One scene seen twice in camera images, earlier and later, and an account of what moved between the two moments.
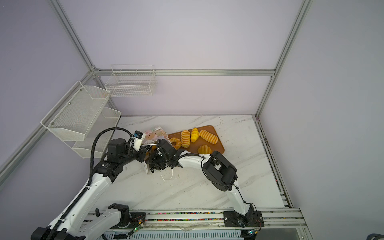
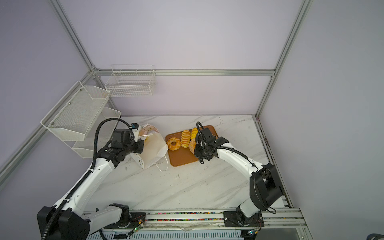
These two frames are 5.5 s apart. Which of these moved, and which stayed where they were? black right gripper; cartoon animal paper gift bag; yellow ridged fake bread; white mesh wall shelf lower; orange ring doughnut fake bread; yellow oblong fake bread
Moved: black right gripper; cartoon animal paper gift bag
Stayed: yellow ridged fake bread; yellow oblong fake bread; white mesh wall shelf lower; orange ring doughnut fake bread
